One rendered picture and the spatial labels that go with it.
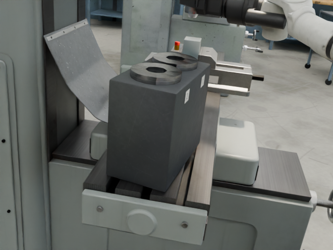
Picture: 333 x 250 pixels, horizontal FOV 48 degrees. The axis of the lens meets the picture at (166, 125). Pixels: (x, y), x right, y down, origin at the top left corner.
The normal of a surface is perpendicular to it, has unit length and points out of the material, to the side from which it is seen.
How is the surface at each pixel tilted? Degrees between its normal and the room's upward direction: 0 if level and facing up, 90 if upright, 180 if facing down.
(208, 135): 0
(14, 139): 89
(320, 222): 0
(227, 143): 0
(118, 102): 90
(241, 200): 90
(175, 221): 90
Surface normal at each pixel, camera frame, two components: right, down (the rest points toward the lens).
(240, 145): 0.10, -0.91
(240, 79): -0.15, 0.40
